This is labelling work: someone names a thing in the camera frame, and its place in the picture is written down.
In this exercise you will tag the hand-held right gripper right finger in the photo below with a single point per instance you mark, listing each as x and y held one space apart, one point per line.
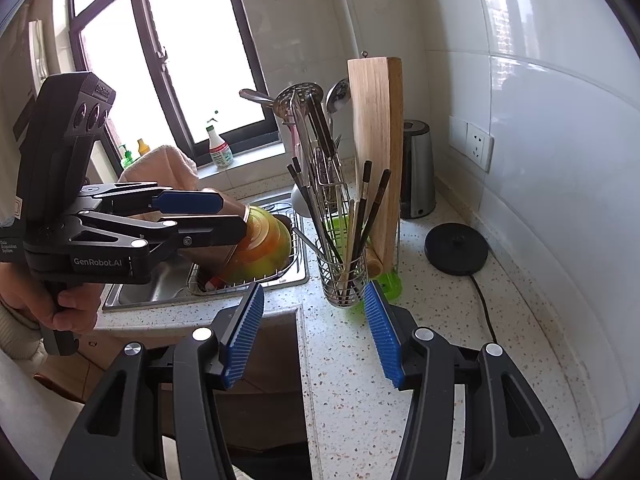
382 340

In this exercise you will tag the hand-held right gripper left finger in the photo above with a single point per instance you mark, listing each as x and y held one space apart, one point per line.
245 335

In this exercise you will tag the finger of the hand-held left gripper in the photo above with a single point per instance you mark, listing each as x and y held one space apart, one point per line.
215 232
190 201

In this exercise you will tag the group of mixed chopsticks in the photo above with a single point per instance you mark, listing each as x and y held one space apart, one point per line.
366 185

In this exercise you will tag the person's left forearm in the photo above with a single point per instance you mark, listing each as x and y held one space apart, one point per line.
15 340

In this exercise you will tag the person's left hand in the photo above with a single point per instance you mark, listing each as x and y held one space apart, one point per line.
30 300

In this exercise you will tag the brown bowl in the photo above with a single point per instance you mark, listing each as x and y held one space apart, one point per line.
210 262

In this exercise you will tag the brown base cabinet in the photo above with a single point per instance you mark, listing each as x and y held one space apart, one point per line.
280 360

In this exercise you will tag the yellow orange bowl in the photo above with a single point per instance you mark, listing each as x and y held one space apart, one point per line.
260 245

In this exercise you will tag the green drip tray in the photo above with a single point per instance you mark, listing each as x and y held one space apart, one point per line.
392 282

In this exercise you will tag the white spray bottle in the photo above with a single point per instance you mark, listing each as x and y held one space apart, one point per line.
220 150

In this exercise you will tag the green bottle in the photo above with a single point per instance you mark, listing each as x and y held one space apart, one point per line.
126 159

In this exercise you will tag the yellow bottle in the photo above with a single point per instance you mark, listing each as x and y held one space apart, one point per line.
143 147

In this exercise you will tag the wooden rolling pin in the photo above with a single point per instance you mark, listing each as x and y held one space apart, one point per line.
374 262

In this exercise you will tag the stainless steel sink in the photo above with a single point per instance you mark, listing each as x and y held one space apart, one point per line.
150 290

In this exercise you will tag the black kettle base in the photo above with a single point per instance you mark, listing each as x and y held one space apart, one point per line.
456 249

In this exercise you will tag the steel serving spoon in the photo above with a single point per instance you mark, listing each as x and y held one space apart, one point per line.
255 95

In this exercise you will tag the dark framed window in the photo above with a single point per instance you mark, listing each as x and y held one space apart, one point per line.
175 60

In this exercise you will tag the steel slotted skimmer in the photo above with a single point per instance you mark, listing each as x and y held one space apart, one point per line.
300 97

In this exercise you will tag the stainless steel electric kettle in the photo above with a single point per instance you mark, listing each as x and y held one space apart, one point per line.
417 170

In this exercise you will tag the steel ladle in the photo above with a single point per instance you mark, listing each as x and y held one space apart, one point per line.
339 96

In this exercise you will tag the wooden cutting board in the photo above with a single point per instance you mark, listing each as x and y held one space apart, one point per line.
375 135

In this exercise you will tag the white wall socket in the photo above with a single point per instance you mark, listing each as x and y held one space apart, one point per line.
479 145

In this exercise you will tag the white blank wall plate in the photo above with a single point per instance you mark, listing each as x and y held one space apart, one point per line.
457 132

